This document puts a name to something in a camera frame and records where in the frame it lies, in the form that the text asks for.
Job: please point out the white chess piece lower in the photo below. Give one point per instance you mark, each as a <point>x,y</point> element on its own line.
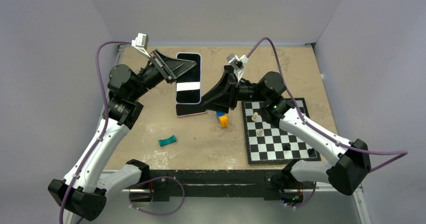
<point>260,132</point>

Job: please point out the black base frame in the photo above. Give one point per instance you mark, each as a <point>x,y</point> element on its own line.
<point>268,184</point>

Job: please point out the teal curved piece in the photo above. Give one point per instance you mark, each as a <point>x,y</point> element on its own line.
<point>167,141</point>

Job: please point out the black chess piece corner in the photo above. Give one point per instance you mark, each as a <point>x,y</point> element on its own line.
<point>311,152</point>

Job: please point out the black chess piece lower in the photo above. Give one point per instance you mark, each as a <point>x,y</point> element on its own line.
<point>286,147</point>

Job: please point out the blue and orange block toy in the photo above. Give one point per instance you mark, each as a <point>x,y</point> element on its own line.
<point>222,119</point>

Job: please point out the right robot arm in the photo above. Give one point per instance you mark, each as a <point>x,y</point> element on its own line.
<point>347,162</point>

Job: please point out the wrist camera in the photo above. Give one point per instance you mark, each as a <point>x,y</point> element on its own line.
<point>140,43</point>
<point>238,65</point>

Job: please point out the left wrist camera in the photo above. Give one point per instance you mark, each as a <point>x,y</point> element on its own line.
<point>140,43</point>

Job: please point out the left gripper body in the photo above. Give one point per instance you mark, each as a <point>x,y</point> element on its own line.
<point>152,74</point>

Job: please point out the lilac phone case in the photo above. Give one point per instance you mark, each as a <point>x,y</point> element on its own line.
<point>201,79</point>

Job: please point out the white chess piece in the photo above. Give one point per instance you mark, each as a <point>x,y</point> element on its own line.
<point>260,132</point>
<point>254,117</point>

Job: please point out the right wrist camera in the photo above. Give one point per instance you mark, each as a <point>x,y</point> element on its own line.
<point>238,65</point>

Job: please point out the white chess piece left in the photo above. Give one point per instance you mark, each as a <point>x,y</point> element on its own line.
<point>254,117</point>

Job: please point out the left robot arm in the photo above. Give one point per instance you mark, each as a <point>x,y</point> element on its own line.
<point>82,193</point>

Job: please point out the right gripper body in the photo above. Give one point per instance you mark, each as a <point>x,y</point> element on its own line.
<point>240,92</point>

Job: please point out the chessboard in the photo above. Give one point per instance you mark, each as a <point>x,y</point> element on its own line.
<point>267,149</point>

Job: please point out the black phone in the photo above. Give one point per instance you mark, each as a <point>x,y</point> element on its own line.
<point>189,82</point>

